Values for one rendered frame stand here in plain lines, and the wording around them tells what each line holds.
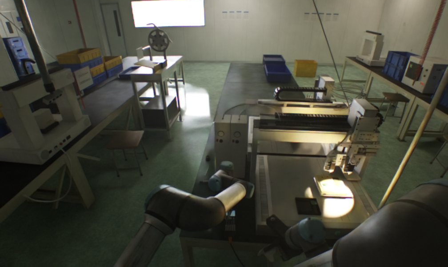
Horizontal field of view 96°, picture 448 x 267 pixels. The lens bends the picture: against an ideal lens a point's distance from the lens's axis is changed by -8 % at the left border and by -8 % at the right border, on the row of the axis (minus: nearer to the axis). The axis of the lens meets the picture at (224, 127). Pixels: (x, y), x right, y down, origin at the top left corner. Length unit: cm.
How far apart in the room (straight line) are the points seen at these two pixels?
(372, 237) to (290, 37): 814
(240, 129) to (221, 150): 22
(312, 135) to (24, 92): 212
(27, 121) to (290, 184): 207
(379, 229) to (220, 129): 120
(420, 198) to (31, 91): 229
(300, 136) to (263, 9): 703
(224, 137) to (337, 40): 768
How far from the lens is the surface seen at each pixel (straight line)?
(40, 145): 237
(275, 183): 154
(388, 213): 40
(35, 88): 228
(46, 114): 260
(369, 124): 142
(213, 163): 184
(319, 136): 148
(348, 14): 886
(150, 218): 76
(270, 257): 100
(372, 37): 586
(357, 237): 41
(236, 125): 144
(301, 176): 164
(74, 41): 1025
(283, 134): 142
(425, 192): 46
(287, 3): 831
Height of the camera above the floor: 189
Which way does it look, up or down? 29 degrees down
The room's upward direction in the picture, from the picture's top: 1 degrees counter-clockwise
